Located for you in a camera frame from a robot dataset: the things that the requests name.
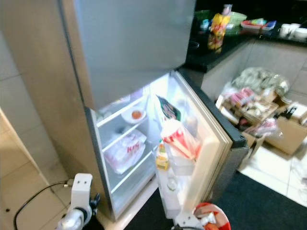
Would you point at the red paper bucket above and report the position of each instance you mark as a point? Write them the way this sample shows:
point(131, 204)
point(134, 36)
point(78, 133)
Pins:
point(223, 223)

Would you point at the fridge door with racks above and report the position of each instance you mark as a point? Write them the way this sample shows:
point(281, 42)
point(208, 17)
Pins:
point(208, 148)

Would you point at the white red-print plastic bag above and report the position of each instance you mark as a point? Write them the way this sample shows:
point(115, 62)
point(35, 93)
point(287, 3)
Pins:
point(124, 152)

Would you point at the small clear bottle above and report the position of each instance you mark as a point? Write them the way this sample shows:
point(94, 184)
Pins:
point(171, 182)

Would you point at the yellow label bottle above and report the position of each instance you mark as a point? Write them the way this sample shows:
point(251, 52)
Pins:
point(161, 158)

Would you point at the white bowl with red food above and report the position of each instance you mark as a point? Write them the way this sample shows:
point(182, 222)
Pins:
point(134, 116)

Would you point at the red white striped paper bag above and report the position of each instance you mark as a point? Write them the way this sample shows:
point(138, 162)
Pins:
point(177, 141)

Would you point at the green packet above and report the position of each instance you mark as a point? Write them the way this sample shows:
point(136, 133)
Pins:
point(168, 109)

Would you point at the silver refrigerator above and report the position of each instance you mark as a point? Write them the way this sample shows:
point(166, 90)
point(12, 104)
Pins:
point(62, 72)

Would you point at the silver freezer door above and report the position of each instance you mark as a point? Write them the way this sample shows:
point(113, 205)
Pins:
point(124, 43)

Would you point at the black floor mat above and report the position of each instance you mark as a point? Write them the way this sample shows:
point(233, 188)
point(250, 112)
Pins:
point(259, 206)

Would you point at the pink clear plastic bag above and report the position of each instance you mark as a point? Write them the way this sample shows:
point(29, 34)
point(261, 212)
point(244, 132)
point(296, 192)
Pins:
point(261, 128)

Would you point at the open box of groceries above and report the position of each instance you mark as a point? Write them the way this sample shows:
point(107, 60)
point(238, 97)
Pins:
point(254, 110)

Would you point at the brown cardboard box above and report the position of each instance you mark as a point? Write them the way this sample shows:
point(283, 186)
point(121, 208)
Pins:
point(288, 136)

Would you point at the grey green plastic bag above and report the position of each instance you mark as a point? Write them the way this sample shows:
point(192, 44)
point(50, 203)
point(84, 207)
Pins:
point(259, 79)

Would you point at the yellow orange packet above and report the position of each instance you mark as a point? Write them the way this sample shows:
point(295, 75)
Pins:
point(218, 26)

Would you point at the black top kitchen counter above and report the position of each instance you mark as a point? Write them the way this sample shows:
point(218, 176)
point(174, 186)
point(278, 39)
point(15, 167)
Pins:
point(268, 57)

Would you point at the green plastic bowl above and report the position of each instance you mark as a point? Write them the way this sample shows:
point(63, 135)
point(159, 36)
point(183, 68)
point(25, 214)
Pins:
point(239, 19)

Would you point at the red tray with items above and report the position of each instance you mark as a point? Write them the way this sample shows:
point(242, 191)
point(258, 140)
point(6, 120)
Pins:
point(259, 25)

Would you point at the white cup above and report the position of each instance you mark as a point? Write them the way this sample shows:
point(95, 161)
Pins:
point(288, 30)
point(301, 34)

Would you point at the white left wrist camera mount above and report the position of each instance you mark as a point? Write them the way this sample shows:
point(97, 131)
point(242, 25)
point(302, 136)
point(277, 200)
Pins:
point(81, 189)

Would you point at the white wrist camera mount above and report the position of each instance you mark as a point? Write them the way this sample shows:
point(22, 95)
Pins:
point(184, 221)
point(81, 189)

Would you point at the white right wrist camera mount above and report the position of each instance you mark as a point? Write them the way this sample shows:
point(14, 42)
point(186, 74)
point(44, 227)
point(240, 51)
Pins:
point(184, 221)

